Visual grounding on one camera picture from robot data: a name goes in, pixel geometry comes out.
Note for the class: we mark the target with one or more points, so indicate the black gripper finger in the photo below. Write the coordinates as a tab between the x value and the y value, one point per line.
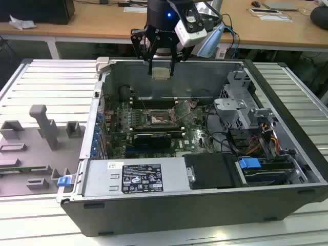
137	38
183	55

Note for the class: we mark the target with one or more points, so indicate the silver CPU plate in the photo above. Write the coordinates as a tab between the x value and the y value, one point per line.
161	73

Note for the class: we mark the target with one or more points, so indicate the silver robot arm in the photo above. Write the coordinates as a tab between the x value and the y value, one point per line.
217	5

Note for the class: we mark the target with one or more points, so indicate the black RAM slot row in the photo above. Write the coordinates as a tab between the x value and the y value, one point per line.
139	102

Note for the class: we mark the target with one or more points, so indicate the CPU socket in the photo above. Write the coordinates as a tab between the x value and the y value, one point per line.
156	119

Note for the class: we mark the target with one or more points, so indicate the blue expansion slot clip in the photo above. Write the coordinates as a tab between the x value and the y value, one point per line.
94	153
99	117
97	133
95	144

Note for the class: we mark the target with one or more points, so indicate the black plastic bay cover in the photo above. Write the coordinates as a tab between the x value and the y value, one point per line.
210	171

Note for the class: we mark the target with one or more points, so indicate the white paper sheet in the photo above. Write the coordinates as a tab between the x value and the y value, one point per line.
276	18
134	9

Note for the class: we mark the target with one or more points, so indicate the pale blue teach pendant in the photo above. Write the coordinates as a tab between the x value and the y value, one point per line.
211	42

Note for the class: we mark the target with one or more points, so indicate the wooden desk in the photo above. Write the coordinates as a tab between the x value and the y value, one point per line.
102	23

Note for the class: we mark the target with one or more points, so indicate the black cylindrical board component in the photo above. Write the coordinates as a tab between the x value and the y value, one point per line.
124	92

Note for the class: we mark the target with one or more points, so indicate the green motherboard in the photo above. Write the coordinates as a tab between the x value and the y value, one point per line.
194	123

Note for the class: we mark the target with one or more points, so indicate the silver metal drive cage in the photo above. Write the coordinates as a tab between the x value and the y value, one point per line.
230	105

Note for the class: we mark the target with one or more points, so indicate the black computer mouse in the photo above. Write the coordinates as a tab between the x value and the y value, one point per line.
255	3

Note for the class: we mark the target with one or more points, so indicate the black graphics card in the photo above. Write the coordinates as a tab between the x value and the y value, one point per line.
151	141

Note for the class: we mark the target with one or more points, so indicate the white device with dark screen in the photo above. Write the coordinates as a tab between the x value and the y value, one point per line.
264	11

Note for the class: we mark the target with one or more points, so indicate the black box on desk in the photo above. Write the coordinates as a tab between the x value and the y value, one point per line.
38	10

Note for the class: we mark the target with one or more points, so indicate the grey flat laptop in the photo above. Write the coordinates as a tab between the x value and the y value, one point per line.
280	5

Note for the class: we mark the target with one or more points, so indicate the crumpled clear plastic bag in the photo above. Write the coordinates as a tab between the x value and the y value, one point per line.
21	23

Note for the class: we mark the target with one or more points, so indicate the hard disk in blue carrier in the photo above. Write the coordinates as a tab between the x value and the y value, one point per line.
248	163

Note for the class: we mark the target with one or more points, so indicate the black round object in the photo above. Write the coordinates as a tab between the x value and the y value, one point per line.
320	16

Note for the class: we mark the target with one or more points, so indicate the silver power supply unit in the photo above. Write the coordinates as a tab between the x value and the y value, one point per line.
100	179

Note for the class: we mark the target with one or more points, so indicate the black open PC case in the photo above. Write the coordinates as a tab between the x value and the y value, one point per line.
179	212

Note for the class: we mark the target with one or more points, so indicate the blue case latch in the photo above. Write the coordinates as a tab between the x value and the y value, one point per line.
64	181

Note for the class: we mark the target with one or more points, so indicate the grey parts rack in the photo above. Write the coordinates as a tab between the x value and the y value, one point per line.
25	159

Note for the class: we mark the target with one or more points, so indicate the green RAM stick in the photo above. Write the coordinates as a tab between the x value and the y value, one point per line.
15	170

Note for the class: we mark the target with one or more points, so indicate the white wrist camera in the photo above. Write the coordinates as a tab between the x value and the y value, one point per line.
191	36

